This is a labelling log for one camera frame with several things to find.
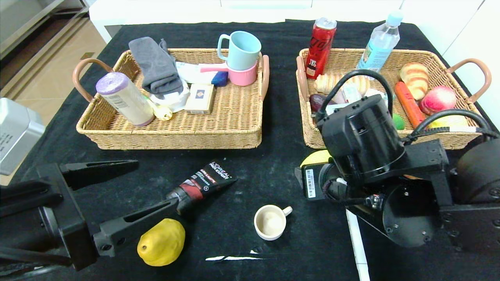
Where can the white plastic packet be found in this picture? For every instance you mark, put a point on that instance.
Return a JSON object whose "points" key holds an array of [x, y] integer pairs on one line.
{"points": [[191, 73]]}

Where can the long striped bread roll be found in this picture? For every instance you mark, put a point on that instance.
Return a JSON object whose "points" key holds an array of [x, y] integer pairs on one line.
{"points": [[324, 84]]}

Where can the grey folded cloth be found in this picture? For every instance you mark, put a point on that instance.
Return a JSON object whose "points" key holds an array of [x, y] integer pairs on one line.
{"points": [[156, 65]]}

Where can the pink cup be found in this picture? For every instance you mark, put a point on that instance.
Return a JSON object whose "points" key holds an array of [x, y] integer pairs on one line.
{"points": [[242, 77]]}

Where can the black cosmetic tube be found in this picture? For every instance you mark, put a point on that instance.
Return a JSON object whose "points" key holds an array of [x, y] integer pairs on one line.
{"points": [[207, 179]]}

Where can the small yellow toy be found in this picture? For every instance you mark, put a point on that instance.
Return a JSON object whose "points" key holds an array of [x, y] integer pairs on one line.
{"points": [[165, 113]]}

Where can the red soda can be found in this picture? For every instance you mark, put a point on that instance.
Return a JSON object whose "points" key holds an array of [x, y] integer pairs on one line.
{"points": [[320, 46]]}

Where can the small white packet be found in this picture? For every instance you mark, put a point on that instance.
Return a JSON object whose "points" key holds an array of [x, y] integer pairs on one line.
{"points": [[373, 93]]}

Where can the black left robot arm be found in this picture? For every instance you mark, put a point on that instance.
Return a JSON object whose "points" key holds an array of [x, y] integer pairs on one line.
{"points": [[23, 203]]}

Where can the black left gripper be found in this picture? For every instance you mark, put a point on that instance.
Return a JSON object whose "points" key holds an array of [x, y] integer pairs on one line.
{"points": [[73, 216]]}

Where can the orange carrot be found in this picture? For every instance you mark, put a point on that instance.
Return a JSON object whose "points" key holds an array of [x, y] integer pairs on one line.
{"points": [[408, 103]]}

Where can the white low cabinet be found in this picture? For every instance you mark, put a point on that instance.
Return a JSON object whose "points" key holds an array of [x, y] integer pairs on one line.
{"points": [[156, 11]]}

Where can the purple eggplant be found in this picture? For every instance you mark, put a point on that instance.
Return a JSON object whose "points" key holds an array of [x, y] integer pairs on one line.
{"points": [[317, 102]]}

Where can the green fruit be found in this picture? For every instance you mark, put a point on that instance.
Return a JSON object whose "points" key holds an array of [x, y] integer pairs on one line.
{"points": [[398, 121]]}

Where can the yellow pear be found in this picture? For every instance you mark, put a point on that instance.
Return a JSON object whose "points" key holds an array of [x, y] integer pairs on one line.
{"points": [[162, 242]]}

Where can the clear water bottle blue label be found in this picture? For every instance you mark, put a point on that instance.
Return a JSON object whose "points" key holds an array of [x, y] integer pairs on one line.
{"points": [[377, 47]]}

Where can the cream box blue emblem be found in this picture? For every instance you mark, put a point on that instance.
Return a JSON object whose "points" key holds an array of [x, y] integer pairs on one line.
{"points": [[200, 98]]}

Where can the metal shelf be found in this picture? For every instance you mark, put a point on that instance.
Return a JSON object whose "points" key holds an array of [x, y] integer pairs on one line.
{"points": [[23, 23]]}

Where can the light blue mug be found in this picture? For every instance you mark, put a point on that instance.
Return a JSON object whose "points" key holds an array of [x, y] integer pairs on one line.
{"points": [[244, 50]]}

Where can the white round container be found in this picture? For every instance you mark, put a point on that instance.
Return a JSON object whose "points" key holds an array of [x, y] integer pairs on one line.
{"points": [[175, 100]]}

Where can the small cream cup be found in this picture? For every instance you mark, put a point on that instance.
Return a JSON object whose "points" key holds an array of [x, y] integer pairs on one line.
{"points": [[270, 222]]}

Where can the croissant bread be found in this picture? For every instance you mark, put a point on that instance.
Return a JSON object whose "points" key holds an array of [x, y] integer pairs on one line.
{"points": [[415, 79]]}

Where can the green white slim box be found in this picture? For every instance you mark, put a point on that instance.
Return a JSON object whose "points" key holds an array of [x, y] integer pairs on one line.
{"points": [[351, 93]]}

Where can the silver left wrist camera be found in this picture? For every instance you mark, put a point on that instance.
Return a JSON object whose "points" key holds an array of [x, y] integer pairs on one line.
{"points": [[19, 136]]}

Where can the white bottle purple cap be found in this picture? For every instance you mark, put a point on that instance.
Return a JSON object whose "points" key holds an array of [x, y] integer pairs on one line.
{"points": [[128, 100]]}

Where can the white marker pen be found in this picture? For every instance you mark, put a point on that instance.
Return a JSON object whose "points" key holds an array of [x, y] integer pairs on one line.
{"points": [[361, 257]]}

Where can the pink peach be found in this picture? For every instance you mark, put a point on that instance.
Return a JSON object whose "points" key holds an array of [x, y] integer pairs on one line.
{"points": [[438, 100]]}

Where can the yellow lemon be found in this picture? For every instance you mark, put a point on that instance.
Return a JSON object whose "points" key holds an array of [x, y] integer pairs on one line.
{"points": [[316, 158], [449, 121]]}

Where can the small blue block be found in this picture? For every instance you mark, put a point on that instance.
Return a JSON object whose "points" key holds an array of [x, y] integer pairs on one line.
{"points": [[220, 79]]}

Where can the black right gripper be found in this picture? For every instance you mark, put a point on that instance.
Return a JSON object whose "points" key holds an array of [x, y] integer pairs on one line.
{"points": [[311, 181]]}

